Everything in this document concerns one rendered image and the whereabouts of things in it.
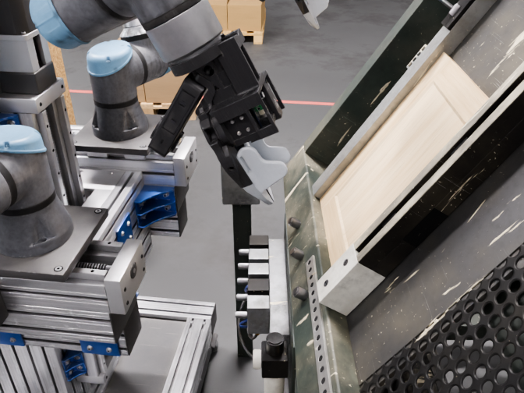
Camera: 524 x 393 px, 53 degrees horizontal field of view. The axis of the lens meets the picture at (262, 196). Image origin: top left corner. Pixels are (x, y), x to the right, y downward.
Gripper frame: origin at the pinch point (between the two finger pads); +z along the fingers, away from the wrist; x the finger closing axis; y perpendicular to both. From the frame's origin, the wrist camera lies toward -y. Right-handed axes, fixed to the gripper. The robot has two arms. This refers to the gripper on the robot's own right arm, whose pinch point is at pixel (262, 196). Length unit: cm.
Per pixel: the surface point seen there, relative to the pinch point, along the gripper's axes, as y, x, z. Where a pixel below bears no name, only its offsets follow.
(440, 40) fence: 29, 70, 14
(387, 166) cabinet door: 9, 52, 31
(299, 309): -18, 29, 45
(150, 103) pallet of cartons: -165, 299, 48
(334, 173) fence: -6, 67, 35
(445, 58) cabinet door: 29, 66, 17
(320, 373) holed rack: -11.3, 8.6, 42.9
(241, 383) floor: -76, 72, 109
